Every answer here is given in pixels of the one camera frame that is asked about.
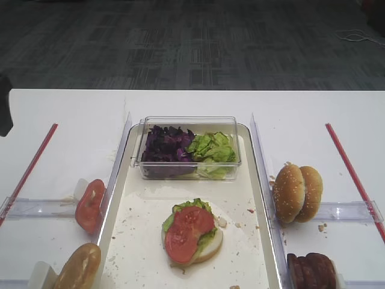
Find red strip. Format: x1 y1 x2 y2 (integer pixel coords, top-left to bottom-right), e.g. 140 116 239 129
325 123 384 241
0 123 58 225

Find red tomato slice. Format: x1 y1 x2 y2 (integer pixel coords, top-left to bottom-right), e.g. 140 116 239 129
165 206 215 264

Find clear right long rail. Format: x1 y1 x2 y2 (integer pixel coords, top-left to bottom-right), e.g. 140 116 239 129
250 114 292 288

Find right red strip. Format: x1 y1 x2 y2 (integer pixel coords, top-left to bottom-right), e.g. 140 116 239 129
325 123 384 241

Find sesame bun rear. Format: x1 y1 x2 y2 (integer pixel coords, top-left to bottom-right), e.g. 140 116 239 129
295 166 323 223

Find left red strip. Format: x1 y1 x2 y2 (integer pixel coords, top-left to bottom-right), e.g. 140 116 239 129
0 123 58 225

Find white patty holder block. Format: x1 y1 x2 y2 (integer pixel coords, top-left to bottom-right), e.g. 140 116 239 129
336 273 346 289

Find white bread holder block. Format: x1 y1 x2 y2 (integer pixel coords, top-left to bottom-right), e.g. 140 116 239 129
27 261 58 289

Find purple lettuce leaves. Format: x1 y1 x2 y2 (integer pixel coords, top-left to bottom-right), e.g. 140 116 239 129
141 125 195 179

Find left sliced bread bun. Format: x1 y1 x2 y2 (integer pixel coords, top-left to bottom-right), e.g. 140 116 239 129
54 243 101 289

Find sesame bun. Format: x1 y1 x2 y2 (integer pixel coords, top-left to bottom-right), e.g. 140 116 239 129
273 164 305 223
295 166 323 223

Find white floor cable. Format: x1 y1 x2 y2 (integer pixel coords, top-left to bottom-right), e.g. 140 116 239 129
335 28 385 48

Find white tomato holder block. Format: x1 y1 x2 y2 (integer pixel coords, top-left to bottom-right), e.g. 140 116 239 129
73 178 88 202

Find green lettuce on bun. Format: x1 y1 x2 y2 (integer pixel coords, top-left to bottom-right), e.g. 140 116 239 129
162 197 218 266

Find clear upper left crossbar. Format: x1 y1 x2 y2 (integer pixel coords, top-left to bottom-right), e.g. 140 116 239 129
1 197 77 219

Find brown meat patties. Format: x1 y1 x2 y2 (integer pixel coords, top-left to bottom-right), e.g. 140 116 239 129
286 252 337 289

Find upright red tomato slices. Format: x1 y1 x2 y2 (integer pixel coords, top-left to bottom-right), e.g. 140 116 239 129
75 179 105 235

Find clear right crossbar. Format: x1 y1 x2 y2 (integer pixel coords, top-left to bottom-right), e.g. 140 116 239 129
312 200 384 223

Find clear lower left crossbar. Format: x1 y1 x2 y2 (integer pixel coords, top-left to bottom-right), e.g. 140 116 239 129
0 279 28 289

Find white metal tray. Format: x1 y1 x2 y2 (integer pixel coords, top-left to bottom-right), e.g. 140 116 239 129
94 125 279 288

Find clear plastic salad container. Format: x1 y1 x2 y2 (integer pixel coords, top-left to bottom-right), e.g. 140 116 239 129
131 116 241 181

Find clear crossbar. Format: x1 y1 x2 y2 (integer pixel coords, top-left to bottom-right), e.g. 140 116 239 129
0 279 28 289
312 200 384 223
1 197 77 219

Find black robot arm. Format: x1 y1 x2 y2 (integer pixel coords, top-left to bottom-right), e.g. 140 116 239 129
0 73 13 137

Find green lettuce in container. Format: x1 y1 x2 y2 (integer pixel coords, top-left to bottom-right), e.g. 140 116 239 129
186 132 236 179

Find sesame bun front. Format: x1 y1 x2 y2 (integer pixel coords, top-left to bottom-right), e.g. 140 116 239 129
273 164 305 223

